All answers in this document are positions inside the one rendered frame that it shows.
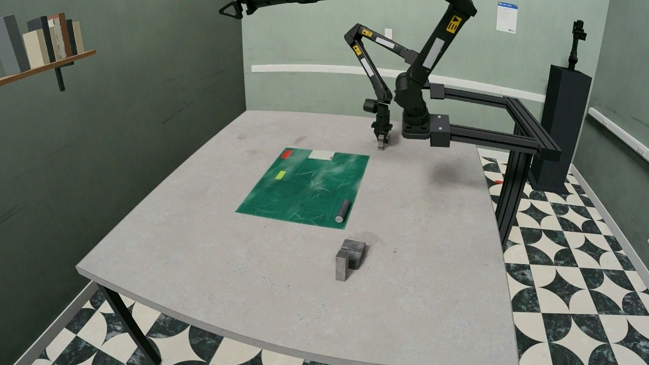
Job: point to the green flat sheet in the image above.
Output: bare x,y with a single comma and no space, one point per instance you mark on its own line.
307,187

